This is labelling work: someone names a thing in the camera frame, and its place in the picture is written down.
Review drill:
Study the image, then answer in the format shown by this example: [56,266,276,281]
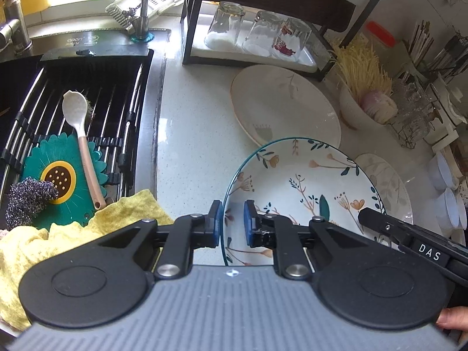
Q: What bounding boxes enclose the upturned glass left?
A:
[205,2,245,51]

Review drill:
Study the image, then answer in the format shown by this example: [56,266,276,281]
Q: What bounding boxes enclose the white leaf-pattern plate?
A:
[355,153,413,224]

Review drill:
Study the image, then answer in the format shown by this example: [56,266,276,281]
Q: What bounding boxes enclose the upturned glass right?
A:
[271,18,312,62]

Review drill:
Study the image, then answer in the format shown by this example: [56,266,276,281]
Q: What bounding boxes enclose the black knife rack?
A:
[180,0,400,82]

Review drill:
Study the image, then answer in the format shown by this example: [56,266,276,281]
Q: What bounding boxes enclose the green chopstick holder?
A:
[401,19,462,81]

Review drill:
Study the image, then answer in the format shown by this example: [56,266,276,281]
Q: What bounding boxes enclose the bowl of enoki and garlic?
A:
[332,37,398,131]

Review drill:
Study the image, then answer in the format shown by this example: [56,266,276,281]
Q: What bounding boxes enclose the dark gooseneck faucet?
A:
[1,0,32,56]

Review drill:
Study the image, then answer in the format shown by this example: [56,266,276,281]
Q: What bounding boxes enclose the red-lid plastic jar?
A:
[362,21,396,50]

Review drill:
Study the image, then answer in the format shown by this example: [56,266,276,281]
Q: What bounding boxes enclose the upturned glass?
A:
[271,18,312,62]
[242,10,282,57]
[205,2,245,51]

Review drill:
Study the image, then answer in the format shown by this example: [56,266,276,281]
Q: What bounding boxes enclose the person's right hand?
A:
[436,307,468,344]

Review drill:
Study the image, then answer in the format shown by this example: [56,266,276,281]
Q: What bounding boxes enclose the upturned glass middle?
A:
[242,10,282,57]

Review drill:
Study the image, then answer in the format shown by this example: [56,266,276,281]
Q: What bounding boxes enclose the translucent plastic bowl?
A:
[434,188,461,238]
[428,151,459,191]

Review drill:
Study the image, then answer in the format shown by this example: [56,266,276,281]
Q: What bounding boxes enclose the floral teal-rim plate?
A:
[221,137,390,265]

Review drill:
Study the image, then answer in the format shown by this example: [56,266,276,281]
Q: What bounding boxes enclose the wire rack with glass cups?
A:
[387,78,435,149]

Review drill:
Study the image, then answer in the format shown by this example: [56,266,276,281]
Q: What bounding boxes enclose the translucent plastic bowl rear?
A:
[428,151,459,191]

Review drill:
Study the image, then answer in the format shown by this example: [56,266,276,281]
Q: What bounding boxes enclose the white pink-handled spoon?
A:
[62,90,106,210]

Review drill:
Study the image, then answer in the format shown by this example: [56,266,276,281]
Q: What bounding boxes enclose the chrome gooseneck faucet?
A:
[131,0,151,43]

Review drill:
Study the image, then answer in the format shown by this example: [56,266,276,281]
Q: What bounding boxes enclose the green sunflower silicone mat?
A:
[21,133,96,229]

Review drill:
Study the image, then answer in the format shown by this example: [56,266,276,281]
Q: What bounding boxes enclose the translucent plastic bowl front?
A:
[434,188,461,238]

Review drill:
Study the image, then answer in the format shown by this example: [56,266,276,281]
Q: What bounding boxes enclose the purple scrubber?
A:
[6,177,59,230]

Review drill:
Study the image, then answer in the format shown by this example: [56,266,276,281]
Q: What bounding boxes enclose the black sink drain rack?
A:
[1,45,152,208]

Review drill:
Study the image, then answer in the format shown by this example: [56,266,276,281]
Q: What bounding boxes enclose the yellow dish cloth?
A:
[1,189,174,331]

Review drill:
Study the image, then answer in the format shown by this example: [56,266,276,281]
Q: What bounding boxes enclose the white leaf-pattern deep bowl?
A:
[230,65,341,147]

